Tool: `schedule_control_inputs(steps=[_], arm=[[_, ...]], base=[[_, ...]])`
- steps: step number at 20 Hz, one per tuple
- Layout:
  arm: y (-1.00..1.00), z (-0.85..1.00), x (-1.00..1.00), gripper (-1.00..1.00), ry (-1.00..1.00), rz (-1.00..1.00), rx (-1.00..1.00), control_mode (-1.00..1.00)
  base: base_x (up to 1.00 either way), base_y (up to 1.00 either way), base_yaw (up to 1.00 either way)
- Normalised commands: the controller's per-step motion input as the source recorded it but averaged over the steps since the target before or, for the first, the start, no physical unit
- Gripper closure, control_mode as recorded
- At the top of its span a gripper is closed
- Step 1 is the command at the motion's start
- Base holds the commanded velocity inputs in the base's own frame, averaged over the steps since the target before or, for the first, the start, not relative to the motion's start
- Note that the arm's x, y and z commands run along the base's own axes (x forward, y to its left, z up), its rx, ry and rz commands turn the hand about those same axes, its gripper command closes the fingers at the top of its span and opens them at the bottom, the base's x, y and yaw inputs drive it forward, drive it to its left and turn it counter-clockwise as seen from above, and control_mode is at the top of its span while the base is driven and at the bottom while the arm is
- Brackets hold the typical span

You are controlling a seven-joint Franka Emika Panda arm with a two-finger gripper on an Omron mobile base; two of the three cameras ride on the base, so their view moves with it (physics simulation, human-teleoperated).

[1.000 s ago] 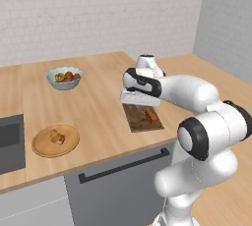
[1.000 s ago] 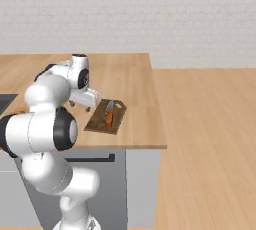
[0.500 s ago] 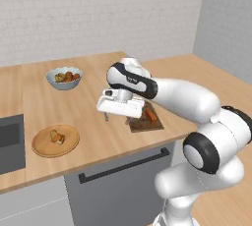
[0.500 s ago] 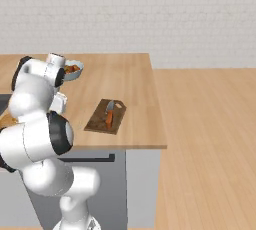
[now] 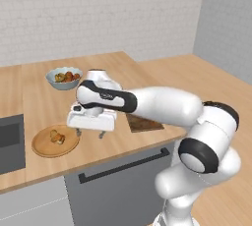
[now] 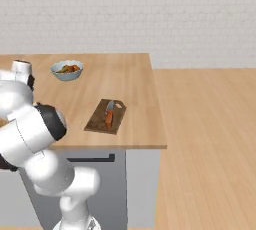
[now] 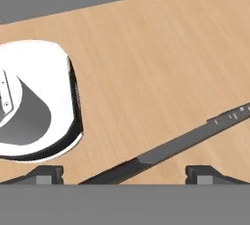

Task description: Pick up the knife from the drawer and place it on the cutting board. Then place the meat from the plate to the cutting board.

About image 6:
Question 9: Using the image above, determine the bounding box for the orange and green food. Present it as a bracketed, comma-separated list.
[55, 64, 82, 75]

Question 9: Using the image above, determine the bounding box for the dark wooden cutting board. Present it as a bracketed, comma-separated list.
[83, 98, 128, 136]

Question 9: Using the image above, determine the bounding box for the grey drawer front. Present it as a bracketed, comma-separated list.
[18, 148, 128, 230]

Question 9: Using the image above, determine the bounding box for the pale blue bowl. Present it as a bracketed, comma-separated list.
[50, 59, 85, 82]

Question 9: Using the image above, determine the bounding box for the grey island cabinet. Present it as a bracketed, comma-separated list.
[0, 147, 162, 230]

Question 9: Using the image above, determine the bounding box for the orange-handled knife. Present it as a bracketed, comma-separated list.
[105, 100, 116, 130]

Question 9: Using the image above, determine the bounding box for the black drawer handle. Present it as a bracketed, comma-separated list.
[66, 153, 116, 163]

